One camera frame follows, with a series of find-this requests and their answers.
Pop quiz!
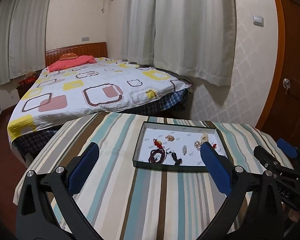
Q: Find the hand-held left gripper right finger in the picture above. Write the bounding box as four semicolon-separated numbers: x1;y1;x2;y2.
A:
199;142;290;240

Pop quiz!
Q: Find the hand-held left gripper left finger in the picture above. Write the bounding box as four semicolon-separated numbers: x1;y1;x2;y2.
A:
15;142;100;240

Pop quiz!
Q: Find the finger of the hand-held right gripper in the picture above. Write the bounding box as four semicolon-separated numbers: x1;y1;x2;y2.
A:
277;137;300;159
254;145;300;178

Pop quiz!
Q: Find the black bead cord pendant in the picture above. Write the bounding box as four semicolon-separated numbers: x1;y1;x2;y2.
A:
165;149;183;166

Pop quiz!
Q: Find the dark green tray box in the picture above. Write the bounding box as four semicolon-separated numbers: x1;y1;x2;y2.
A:
132;121;232;173

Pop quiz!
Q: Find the striped bed sheet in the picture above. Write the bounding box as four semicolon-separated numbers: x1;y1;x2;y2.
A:
12;111;300;240

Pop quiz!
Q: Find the metal door lock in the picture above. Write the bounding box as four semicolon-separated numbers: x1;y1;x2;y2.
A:
282;78;292;95

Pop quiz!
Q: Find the bed with patterned quilt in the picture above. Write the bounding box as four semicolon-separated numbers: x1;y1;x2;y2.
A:
7;56;192;142

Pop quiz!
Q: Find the wooden door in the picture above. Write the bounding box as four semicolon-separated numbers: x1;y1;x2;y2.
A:
255;0;300;153

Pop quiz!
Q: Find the wooden nightstand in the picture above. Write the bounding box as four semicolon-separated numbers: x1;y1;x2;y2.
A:
16;79;37;99

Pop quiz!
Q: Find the pink pillow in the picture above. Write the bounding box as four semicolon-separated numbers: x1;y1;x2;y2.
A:
47;55;96;72

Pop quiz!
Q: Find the small orange cushion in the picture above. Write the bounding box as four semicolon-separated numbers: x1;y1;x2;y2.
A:
59;53;78;61

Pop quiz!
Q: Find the wooden headboard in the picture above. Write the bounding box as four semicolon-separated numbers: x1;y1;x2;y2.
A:
45;42;108;67

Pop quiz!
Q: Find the cream thick curtain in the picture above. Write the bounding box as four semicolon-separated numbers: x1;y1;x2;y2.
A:
152;0;237;87

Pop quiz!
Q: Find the white window curtain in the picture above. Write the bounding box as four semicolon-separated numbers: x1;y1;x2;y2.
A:
0;0;52;87

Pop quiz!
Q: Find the white sheer curtain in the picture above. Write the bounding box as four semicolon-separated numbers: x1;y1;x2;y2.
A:
120;0;157;67

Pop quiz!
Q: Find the dark red bead bracelet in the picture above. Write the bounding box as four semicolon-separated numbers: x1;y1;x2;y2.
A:
148;149;167;165

